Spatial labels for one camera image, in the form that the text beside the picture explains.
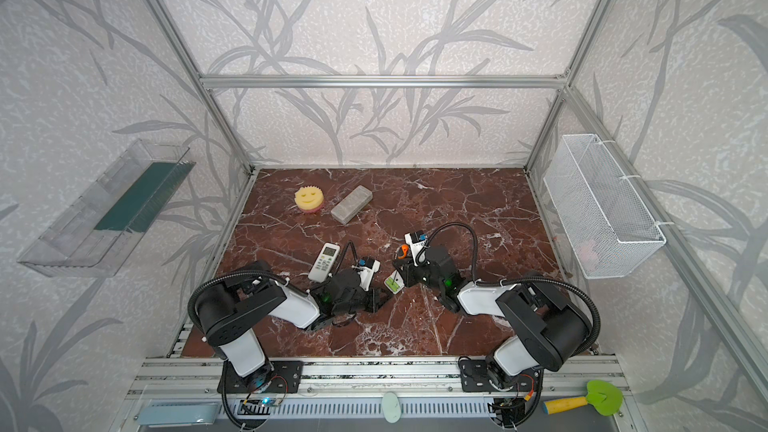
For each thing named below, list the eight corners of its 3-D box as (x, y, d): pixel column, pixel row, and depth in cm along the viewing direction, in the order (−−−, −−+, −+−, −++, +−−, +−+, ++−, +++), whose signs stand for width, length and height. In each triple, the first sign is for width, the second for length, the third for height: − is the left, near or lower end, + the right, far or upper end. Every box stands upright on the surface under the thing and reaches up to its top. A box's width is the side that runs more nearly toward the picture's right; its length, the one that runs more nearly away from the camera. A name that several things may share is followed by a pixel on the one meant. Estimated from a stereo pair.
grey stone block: (331, 216, 108) (329, 211, 105) (360, 190, 116) (359, 184, 114) (345, 226, 105) (343, 220, 103) (373, 198, 114) (373, 192, 111)
